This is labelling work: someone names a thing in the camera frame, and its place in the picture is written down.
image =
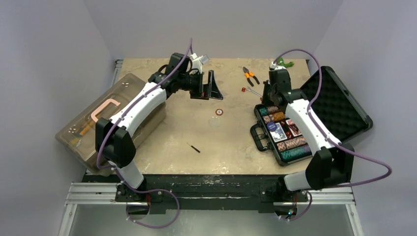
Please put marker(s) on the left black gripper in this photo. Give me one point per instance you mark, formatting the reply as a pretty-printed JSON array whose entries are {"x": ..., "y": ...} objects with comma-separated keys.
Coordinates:
[{"x": 205, "y": 91}]

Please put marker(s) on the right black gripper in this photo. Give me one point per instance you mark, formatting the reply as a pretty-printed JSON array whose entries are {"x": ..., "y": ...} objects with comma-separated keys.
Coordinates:
[{"x": 266, "y": 91}]

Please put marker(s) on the red playing card deck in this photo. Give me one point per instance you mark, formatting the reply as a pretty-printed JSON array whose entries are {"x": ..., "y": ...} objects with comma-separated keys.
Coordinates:
[{"x": 294, "y": 130}]

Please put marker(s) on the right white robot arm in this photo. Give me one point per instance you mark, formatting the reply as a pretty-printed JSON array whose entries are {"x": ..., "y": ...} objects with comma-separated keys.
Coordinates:
[{"x": 332, "y": 162}]

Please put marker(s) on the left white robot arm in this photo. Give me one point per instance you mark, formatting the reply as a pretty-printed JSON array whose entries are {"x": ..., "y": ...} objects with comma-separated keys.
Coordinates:
[{"x": 114, "y": 135}]

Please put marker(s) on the red poker chip left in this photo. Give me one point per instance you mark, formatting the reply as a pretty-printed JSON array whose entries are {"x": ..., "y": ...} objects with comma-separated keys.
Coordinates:
[{"x": 219, "y": 112}]

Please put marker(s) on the clear round disc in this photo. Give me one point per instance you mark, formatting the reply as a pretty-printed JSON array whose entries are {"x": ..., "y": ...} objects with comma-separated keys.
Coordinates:
[{"x": 214, "y": 122}]

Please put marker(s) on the silver wrench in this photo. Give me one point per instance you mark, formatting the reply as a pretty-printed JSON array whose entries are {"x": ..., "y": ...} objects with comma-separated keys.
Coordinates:
[{"x": 254, "y": 92}]

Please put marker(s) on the green plastic toy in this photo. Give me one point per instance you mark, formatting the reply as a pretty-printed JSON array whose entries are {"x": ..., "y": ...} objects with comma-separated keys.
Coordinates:
[{"x": 281, "y": 62}]

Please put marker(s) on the orange black pliers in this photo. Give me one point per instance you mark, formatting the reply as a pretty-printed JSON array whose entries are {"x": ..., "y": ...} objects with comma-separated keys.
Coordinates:
[{"x": 249, "y": 74}]

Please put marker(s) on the blue small blind button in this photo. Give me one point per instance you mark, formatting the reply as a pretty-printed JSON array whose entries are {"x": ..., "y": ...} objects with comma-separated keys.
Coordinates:
[{"x": 271, "y": 126}]

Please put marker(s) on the blue playing card deck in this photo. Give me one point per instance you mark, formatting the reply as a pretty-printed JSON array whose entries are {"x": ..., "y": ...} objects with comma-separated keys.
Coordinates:
[{"x": 278, "y": 135}]

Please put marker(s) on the small black screwdriver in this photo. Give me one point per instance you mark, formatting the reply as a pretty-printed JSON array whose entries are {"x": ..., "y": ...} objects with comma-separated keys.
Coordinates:
[{"x": 197, "y": 150}]

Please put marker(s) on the black foam-lined poker case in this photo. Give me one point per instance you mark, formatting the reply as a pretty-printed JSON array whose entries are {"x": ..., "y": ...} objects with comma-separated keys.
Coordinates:
[{"x": 335, "y": 107}]

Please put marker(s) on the teal poker chip row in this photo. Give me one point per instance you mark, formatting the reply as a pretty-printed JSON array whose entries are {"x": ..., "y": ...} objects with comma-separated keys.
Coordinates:
[{"x": 295, "y": 153}]

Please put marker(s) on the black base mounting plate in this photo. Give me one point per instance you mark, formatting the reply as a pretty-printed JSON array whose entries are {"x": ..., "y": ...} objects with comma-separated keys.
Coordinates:
[{"x": 261, "y": 193}]

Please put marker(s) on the translucent brown tool box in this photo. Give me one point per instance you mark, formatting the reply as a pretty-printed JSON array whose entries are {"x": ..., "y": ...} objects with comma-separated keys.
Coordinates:
[{"x": 78, "y": 136}]

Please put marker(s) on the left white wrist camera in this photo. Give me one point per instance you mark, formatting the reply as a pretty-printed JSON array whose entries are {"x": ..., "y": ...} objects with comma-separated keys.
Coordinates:
[{"x": 198, "y": 62}]

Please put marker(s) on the aluminium frame rail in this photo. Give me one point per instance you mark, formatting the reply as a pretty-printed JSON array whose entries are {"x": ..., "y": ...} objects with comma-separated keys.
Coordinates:
[{"x": 105, "y": 194}]

